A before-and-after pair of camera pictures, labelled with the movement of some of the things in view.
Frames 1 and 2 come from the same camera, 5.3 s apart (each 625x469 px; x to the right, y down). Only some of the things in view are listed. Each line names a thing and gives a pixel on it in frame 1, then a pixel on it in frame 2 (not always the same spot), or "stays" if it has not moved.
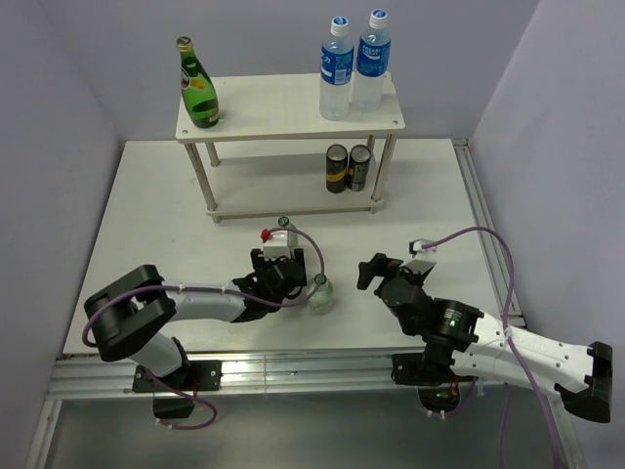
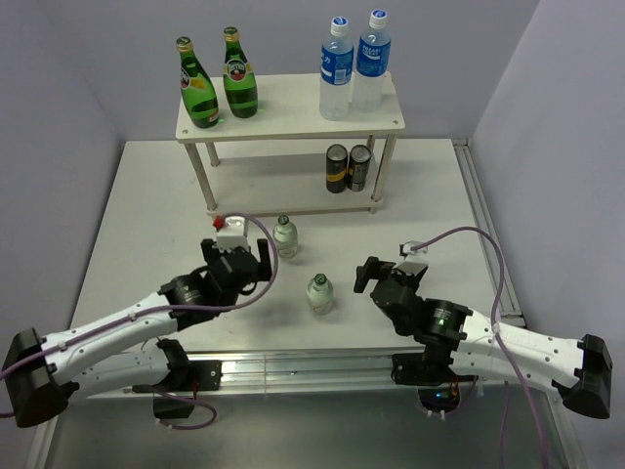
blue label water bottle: (373, 55) stays
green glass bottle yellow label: (198, 94) stays
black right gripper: (382, 266) stays
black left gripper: (259, 262) → (263, 272)
